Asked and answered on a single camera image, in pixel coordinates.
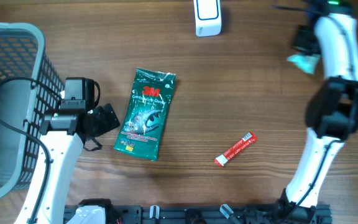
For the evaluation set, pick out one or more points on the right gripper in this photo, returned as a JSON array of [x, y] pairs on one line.
[[300, 43]]

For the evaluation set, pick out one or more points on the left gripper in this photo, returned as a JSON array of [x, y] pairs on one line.
[[109, 121]]

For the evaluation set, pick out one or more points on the light green wipes pack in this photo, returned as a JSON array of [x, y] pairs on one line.
[[306, 63]]

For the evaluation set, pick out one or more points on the green 3M glove packet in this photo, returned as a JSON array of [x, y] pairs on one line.
[[149, 103]]

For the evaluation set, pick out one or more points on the red snack packet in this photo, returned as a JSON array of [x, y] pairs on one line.
[[233, 151]]

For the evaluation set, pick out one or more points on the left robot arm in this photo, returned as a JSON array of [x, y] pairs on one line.
[[64, 132]]

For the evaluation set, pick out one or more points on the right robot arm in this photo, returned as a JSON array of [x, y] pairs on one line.
[[332, 113]]

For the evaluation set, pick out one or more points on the white barcode scanner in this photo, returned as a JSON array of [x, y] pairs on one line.
[[208, 17]]

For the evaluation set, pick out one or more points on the grey plastic shopping basket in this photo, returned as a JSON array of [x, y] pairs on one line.
[[29, 85]]

